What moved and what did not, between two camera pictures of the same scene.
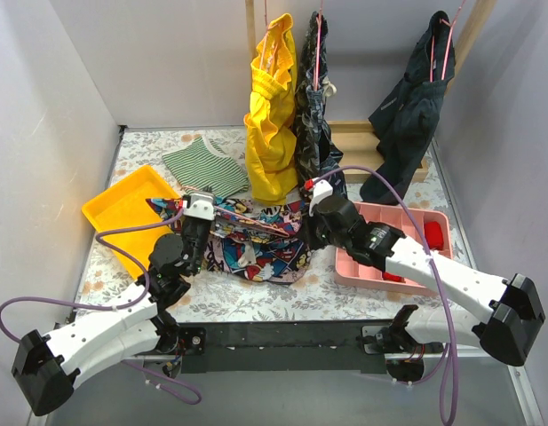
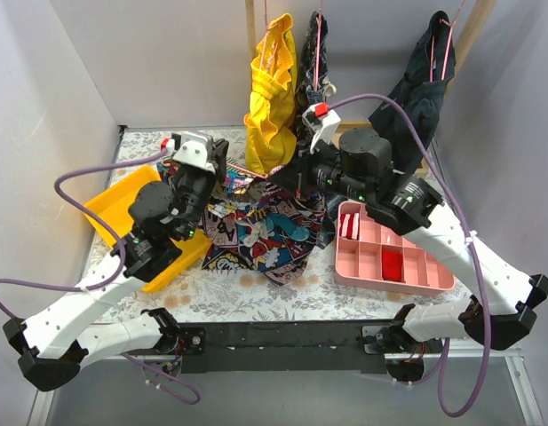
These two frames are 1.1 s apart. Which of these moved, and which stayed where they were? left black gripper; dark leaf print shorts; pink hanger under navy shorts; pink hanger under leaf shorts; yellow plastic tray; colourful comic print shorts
Moved: left black gripper; colourful comic print shorts
Stayed: pink hanger under leaf shorts; pink hanger under navy shorts; yellow plastic tray; dark leaf print shorts
